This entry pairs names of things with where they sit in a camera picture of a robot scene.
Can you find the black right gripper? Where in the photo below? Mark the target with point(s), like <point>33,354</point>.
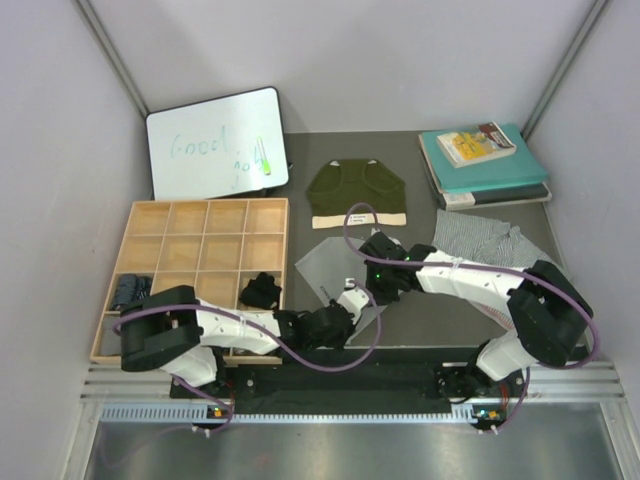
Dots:
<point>381,298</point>

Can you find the green whiteboard marker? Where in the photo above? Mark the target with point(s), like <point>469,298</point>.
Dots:
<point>265,165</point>

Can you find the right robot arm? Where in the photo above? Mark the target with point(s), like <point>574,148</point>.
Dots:
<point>545,316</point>

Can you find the grey striped boxer shorts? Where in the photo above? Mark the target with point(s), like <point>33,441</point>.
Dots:
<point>488,241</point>

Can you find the wooden compartment tray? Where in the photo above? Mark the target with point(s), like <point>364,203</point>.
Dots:
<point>215,246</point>

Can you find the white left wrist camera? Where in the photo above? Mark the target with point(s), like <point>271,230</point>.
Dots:
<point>354,299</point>

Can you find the black rolled garment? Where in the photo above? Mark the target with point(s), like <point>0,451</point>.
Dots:
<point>261,292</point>

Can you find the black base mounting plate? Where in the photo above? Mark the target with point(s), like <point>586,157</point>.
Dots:
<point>407,380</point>

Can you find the green sports bra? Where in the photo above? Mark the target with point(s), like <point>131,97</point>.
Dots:
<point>356,192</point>

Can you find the light grey underwear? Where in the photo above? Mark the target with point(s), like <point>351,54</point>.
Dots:
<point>325,269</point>

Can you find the yellow paperback book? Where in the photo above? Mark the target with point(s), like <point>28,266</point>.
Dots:
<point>476,144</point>

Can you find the white whiteboard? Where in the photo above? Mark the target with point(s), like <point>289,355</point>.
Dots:
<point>208,149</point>

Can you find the dark blue rolled socks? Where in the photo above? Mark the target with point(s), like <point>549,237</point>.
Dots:
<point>131,290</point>

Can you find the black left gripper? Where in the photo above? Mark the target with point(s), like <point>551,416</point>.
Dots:
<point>338,344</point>

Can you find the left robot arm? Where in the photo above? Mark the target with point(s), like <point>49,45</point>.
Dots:
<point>178,333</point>

